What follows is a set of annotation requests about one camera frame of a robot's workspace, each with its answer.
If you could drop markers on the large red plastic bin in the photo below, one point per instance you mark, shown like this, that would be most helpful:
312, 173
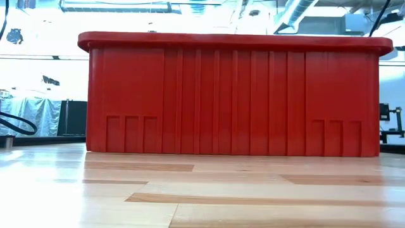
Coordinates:
221, 95

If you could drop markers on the ceiling ventilation duct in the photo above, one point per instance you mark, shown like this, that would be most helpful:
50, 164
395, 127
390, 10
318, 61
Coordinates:
297, 12

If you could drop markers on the grey ceiling unit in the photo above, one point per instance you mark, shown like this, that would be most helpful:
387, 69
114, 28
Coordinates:
332, 25

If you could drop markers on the long ceiling light fixture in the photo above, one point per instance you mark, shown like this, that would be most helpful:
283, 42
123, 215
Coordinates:
117, 7

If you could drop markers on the black cabinet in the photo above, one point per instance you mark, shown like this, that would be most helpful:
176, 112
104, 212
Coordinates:
74, 118

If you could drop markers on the pale plastic tarp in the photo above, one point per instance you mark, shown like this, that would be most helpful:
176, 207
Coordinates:
38, 117

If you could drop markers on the black camera stand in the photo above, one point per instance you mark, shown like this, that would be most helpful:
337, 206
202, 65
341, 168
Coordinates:
384, 111

